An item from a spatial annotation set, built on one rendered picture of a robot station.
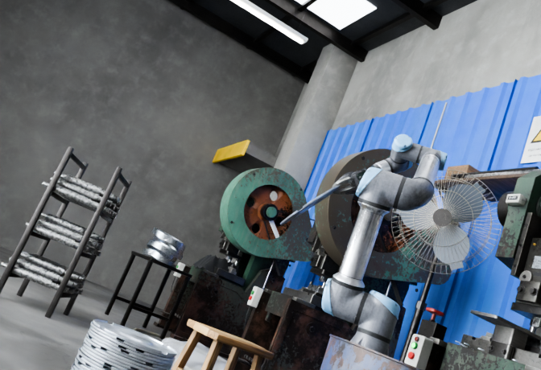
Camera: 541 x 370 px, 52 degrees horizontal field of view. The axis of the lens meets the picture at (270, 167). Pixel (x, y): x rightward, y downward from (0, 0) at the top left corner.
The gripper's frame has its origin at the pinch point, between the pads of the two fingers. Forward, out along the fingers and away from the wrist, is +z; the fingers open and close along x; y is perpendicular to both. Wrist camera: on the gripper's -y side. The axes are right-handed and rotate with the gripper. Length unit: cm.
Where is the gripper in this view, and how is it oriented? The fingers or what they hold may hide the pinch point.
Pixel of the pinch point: (334, 190)
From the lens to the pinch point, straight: 233.0
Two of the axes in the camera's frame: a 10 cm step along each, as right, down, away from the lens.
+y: 1.9, -1.8, -9.6
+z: -9.0, 3.5, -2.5
